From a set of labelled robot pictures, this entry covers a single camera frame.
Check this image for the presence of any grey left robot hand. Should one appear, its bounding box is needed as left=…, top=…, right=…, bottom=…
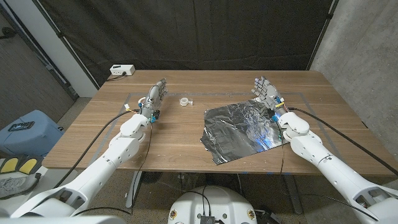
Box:
left=139, top=77, right=169, bottom=119

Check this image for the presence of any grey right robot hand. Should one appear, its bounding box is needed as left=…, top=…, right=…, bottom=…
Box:
left=251, top=76, right=287, bottom=117

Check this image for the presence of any crinkled aluminum foil sheet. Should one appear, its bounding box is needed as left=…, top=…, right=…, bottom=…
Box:
left=200, top=96, right=289, bottom=166

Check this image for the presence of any grey tape outline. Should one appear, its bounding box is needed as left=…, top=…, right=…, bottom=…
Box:
left=90, top=91, right=343, bottom=162

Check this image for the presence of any white power outlet box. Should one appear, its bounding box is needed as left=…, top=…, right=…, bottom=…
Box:
left=109, top=64, right=136, bottom=77

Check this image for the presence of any black backdrop curtain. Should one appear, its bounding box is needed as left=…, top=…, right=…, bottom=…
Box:
left=32, top=0, right=338, bottom=88

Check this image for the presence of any black round fan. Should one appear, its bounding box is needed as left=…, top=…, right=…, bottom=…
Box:
left=141, top=171, right=163, bottom=185

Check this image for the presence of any white table leg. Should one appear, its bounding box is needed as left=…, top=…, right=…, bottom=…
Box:
left=125, top=170, right=143, bottom=208

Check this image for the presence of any black backdrop stand pole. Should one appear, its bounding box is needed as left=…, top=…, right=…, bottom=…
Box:
left=306, top=0, right=340, bottom=71
left=30, top=0, right=101, bottom=90

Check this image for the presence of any grey table leg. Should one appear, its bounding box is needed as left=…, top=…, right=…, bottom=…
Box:
left=282, top=174, right=304, bottom=215

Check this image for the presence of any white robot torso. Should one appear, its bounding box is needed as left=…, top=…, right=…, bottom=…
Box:
left=167, top=185, right=258, bottom=224

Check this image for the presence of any black floor device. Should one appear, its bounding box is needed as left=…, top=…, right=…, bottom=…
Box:
left=254, top=207, right=282, bottom=224

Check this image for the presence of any blue plastic case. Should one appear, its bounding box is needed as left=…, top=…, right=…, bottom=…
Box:
left=0, top=109, right=65, bottom=158

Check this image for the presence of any black yellow foot pedal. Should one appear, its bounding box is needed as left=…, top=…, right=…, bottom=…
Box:
left=0, top=154, right=44, bottom=175

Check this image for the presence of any grey mesh shoe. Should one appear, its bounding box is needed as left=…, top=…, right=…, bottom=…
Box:
left=0, top=172, right=42, bottom=200

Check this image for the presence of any black power cord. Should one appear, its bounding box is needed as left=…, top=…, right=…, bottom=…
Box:
left=104, top=72, right=127, bottom=82

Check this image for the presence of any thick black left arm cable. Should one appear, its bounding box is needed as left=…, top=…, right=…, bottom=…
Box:
left=53, top=109, right=139, bottom=189

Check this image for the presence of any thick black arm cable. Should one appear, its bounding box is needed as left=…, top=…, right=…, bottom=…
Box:
left=287, top=107, right=398, bottom=177
left=53, top=109, right=139, bottom=189

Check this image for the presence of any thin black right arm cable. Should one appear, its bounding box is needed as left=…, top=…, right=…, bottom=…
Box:
left=275, top=119, right=380, bottom=222

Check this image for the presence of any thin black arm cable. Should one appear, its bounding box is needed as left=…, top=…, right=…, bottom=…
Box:
left=275, top=119, right=380, bottom=222
left=72, top=121, right=154, bottom=217

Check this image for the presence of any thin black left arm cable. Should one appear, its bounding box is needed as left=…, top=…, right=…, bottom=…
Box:
left=72, top=121, right=154, bottom=217

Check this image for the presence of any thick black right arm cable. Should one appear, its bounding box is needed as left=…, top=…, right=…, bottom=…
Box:
left=287, top=107, right=398, bottom=177

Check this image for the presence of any black torso cable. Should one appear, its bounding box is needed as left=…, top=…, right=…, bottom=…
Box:
left=185, top=185, right=213, bottom=216

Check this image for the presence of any black door handle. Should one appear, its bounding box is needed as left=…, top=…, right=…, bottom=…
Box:
left=0, top=27, right=18, bottom=40

